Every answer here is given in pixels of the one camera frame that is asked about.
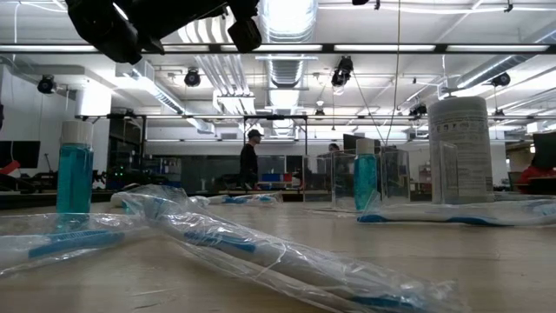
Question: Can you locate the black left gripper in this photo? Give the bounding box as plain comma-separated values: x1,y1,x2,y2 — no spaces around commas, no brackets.
129,0,263,56

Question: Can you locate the clear acrylic organizer box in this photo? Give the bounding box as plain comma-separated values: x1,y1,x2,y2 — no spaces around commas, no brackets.
302,139,460,215

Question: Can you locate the black overhead light bar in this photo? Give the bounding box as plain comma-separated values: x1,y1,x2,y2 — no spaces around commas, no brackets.
0,42,556,56

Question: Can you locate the black background monitor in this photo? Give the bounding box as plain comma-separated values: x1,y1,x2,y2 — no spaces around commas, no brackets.
532,131,556,170
341,133,382,153
0,140,42,170

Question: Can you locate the white wipes canister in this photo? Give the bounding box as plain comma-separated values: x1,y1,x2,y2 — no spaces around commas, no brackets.
427,96,495,205

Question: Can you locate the red background bar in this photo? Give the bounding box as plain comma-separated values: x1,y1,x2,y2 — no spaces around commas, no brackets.
0,159,22,176

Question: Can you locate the black background workbench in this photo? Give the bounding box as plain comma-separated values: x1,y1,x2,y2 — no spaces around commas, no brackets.
0,171,131,210

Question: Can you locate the thin hanging ceiling cable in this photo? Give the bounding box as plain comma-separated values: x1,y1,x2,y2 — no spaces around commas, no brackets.
384,0,401,147

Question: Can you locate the silver round ventilation duct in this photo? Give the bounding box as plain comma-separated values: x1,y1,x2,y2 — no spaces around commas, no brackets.
259,0,321,140

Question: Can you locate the black background rig frame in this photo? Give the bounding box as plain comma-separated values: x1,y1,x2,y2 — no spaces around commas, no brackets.
74,112,309,192

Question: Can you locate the white rectangular ceiling duct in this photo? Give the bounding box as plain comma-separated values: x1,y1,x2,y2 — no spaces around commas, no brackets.
108,58,216,135

